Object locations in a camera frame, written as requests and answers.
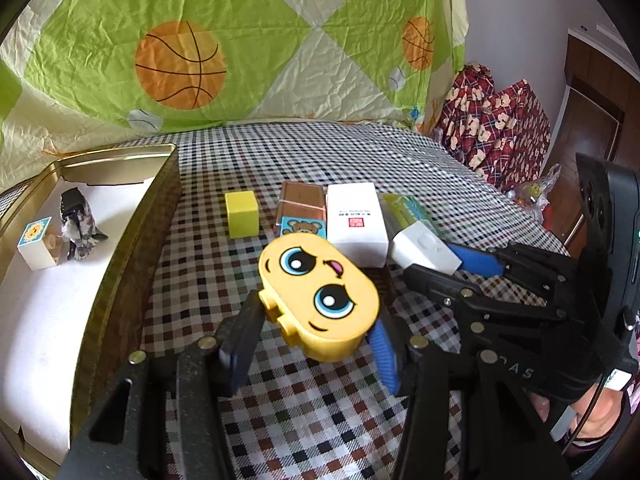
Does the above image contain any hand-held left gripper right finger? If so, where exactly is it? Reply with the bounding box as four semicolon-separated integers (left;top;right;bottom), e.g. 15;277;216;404
367;316;572;480

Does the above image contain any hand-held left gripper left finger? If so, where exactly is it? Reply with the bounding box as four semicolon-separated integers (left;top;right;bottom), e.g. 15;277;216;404
55;290;271;480

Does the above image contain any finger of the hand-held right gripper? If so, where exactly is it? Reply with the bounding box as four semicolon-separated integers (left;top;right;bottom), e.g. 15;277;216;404
402;265;586;361
446;241;608;313

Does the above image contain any small white box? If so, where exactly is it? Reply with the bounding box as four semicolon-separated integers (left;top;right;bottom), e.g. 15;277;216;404
391;222;463;276

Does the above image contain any yellow face toy block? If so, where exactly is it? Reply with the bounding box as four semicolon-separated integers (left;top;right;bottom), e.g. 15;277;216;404
257;236;383;363

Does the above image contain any tall white box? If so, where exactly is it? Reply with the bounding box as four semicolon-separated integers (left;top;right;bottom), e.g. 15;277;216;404
326;182;390;267

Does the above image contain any blue bear toy block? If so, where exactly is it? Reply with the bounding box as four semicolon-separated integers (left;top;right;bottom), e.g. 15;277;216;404
278;216;328;241

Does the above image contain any brown rectangular box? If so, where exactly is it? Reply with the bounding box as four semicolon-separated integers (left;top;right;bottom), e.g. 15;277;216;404
276;181;328;233

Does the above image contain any gold tin container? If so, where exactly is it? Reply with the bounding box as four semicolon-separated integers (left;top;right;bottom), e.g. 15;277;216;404
0;144;182;478

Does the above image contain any person's right hand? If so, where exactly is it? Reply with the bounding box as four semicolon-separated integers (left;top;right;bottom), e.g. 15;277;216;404
530;390;632;457

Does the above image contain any green box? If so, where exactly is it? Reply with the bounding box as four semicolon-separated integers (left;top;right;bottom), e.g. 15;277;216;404
380;194;446;241

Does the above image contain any clear plastic bag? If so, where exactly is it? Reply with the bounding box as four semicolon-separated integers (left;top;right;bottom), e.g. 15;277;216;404
507;162;563;226

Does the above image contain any checkered tablecloth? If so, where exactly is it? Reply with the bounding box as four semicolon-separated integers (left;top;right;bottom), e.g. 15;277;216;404
0;120;571;480

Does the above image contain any red plaid bear blanket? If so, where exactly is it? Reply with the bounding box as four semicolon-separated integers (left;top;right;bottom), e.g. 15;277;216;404
425;62;551;191

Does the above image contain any yellow cube block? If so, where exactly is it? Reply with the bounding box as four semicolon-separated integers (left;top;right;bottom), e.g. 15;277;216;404
224;191;260;239

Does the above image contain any brown wooden door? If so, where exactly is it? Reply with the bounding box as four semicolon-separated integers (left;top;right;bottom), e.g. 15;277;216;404
542;30;640;256

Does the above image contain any black hair clip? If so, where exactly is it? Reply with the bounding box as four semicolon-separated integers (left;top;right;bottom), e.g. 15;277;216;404
59;187;108;261

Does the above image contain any white sun print block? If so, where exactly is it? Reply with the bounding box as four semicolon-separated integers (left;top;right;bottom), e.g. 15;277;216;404
17;216;66;272

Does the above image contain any green basketball print sheet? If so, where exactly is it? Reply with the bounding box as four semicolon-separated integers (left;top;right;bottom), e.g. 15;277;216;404
0;0;468;158

